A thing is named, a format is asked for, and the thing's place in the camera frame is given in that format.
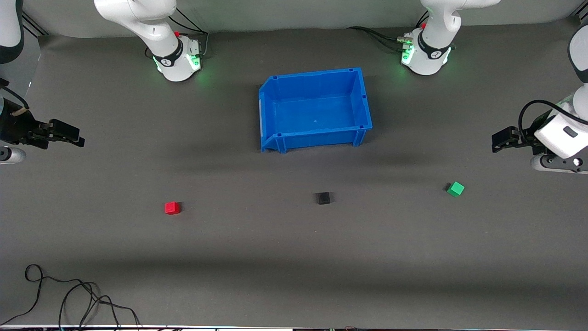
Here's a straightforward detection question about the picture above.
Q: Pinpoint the blue plastic storage bin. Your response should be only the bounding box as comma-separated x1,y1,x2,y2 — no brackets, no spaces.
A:
258,67,373,154

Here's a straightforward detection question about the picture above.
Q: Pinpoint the dark grey table mat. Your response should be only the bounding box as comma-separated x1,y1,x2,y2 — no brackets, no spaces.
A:
0,19,588,329

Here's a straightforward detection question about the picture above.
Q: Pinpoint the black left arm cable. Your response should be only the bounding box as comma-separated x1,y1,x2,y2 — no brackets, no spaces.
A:
518,100,588,141

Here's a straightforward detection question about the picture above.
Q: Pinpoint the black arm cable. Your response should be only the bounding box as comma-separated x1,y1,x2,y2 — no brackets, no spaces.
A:
518,100,588,141
0,77,30,112

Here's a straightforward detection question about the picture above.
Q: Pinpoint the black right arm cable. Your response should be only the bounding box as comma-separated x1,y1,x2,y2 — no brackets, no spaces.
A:
0,77,30,112

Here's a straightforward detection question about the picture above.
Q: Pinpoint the thin black loose cable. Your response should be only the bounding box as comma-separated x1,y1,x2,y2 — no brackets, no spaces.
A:
0,263,141,328

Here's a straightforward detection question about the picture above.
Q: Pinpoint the black left base cable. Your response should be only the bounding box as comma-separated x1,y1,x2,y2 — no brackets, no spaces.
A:
363,29,406,52
346,26,408,43

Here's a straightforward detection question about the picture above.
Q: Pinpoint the black base cable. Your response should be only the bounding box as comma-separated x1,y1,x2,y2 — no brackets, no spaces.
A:
363,29,406,52
346,26,408,43
168,7,210,58

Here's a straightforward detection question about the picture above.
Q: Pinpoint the black right base cable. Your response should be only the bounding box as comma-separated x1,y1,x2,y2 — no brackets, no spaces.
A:
168,7,210,58

